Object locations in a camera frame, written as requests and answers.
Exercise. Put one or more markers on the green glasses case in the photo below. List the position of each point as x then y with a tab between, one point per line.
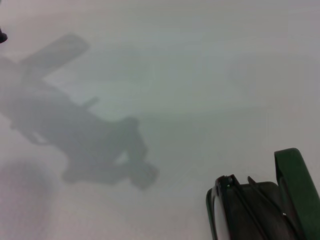
295	175

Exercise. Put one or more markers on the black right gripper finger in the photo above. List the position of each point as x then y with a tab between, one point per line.
2	37

